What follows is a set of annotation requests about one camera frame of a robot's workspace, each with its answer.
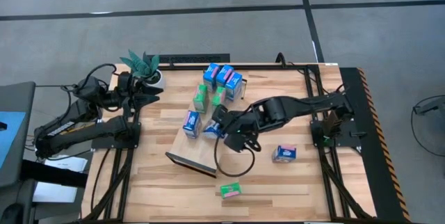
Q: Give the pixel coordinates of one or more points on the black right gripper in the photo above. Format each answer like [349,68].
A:
[241,130]

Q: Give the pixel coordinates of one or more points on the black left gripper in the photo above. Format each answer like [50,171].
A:
[128,100]

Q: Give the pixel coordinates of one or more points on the green Apple Jacks cereal box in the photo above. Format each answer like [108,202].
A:
[219,97]
[200,98]
[230,190]

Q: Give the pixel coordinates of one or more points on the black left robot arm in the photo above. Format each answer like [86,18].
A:
[80,130]

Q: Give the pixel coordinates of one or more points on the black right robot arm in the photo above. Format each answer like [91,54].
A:
[295,107]

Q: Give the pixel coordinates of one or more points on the white plant pot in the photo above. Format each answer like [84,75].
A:
[158,81]

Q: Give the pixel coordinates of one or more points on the green artificial plant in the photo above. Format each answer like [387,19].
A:
[140,64]

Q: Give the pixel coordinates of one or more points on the black perforated panel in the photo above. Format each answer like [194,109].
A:
[191,58]

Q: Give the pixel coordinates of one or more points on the white paper sheet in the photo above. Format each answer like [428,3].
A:
[66,164]

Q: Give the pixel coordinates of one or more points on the grey desk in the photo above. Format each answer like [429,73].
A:
[17,98]

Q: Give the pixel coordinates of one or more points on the blue sheet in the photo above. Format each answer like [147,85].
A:
[10,137]

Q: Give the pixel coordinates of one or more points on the black panel hazard stripe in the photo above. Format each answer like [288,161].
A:
[368,182]

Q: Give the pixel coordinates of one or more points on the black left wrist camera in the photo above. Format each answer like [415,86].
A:
[126,82]

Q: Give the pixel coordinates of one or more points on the black aluminium table frame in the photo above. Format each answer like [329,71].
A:
[243,66]

